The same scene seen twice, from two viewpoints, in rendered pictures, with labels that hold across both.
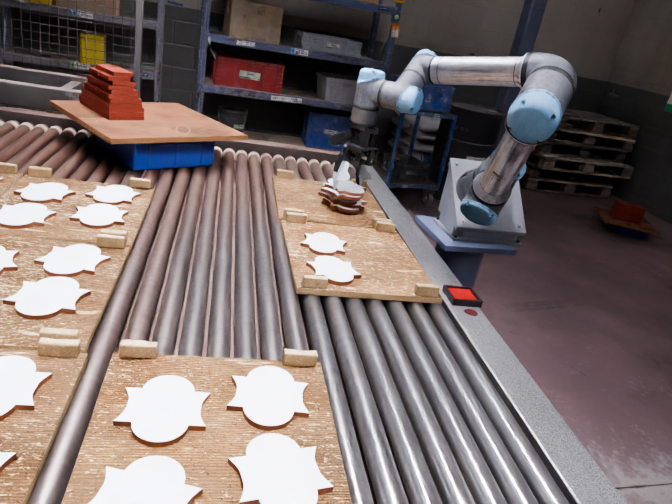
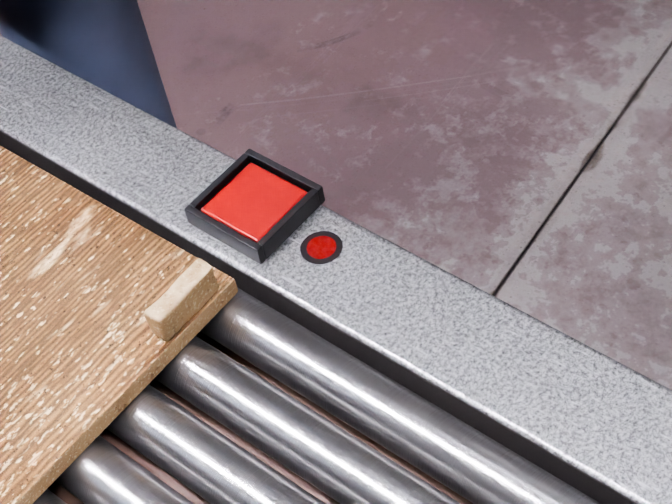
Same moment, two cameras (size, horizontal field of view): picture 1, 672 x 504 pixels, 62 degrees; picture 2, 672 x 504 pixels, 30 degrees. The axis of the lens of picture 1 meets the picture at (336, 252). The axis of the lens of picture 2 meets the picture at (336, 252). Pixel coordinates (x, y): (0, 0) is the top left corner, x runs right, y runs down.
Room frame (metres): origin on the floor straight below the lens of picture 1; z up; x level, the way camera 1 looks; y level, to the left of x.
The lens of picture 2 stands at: (0.65, -0.06, 1.62)
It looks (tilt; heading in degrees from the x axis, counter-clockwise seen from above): 50 degrees down; 331
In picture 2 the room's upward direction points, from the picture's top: 11 degrees counter-clockwise
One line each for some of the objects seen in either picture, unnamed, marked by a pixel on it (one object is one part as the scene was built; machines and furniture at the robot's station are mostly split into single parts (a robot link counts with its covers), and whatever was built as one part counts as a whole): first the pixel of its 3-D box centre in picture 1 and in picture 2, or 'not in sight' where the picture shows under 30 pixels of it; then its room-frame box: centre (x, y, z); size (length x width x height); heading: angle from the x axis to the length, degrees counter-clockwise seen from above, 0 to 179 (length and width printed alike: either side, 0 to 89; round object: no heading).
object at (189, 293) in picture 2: (427, 290); (183, 299); (1.19, -0.23, 0.95); 0.06 x 0.02 x 0.03; 104
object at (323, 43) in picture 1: (327, 44); not in sight; (5.93, 0.47, 1.16); 0.60 x 0.40 x 0.15; 111
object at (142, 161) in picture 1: (155, 141); not in sight; (1.93, 0.70, 0.97); 0.31 x 0.31 x 0.10; 48
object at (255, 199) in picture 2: (461, 296); (255, 206); (1.25, -0.32, 0.92); 0.06 x 0.06 x 0.01; 13
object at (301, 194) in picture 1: (328, 202); not in sight; (1.75, 0.05, 0.93); 0.41 x 0.35 x 0.02; 13
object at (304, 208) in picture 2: (462, 295); (254, 204); (1.25, -0.32, 0.92); 0.08 x 0.08 x 0.02; 13
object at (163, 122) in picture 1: (149, 120); not in sight; (1.98, 0.74, 1.03); 0.50 x 0.50 x 0.02; 48
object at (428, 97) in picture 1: (419, 93); not in sight; (5.08, -0.46, 0.96); 0.50 x 0.38 x 0.21; 33
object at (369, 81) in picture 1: (370, 89); not in sight; (1.67, -0.01, 1.31); 0.09 x 0.08 x 0.11; 64
